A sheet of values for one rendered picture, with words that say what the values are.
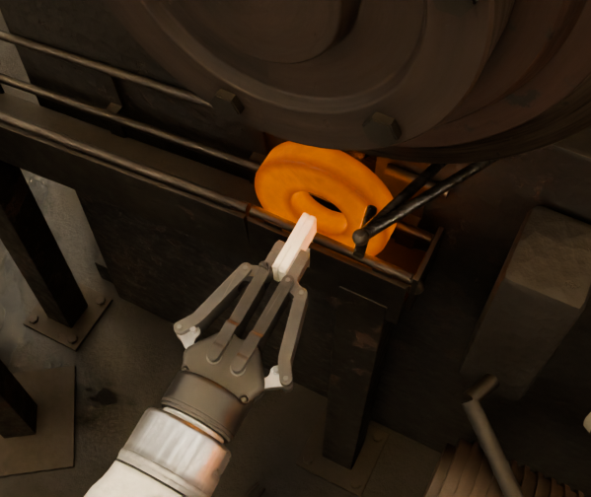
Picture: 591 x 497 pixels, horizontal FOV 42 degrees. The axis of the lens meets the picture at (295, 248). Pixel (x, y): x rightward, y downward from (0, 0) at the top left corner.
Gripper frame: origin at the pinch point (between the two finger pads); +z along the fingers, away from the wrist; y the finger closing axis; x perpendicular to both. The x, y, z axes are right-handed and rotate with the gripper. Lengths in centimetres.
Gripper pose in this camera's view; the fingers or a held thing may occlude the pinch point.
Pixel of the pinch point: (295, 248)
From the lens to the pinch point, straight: 78.0
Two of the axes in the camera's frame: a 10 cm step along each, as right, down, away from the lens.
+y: 8.9, 3.9, -2.4
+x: -0.4, -4.6, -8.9
